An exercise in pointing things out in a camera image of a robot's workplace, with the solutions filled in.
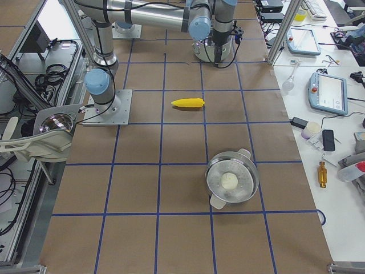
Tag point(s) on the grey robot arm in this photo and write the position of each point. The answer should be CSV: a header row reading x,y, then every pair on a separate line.
x,y
108,101
210,24

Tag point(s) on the steel steamer pot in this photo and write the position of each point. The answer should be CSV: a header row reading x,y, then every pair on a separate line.
x,y
237,162

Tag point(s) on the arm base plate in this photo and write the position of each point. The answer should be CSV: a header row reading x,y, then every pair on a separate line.
x,y
117,114
126,32

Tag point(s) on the far teach pendant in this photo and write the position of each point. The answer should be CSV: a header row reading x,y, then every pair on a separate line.
x,y
302,41

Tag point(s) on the aluminium frame post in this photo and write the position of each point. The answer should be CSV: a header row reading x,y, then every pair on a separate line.
x,y
283,29

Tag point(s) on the yellow corn cob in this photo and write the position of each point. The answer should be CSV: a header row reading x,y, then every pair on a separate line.
x,y
188,103

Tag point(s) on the black power adapter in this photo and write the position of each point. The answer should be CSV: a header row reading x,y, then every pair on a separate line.
x,y
298,122

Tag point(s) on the white paper cup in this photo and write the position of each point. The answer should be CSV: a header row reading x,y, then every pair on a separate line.
x,y
311,129

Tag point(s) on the gold brass fitting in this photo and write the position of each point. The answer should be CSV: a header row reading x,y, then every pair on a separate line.
x,y
322,174

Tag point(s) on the white steamed bun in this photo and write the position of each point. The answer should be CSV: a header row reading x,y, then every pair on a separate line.
x,y
229,181

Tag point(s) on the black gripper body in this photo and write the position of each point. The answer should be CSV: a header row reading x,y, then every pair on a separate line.
x,y
219,41

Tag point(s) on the black phone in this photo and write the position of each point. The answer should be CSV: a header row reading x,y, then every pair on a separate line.
x,y
328,140

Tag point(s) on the teach pendant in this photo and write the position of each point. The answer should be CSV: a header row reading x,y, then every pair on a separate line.
x,y
302,41
328,93

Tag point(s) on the pale green electric pot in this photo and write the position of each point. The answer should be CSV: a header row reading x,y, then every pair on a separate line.
x,y
204,50

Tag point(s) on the near teach pendant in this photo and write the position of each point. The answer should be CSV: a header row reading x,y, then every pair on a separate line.
x,y
328,93

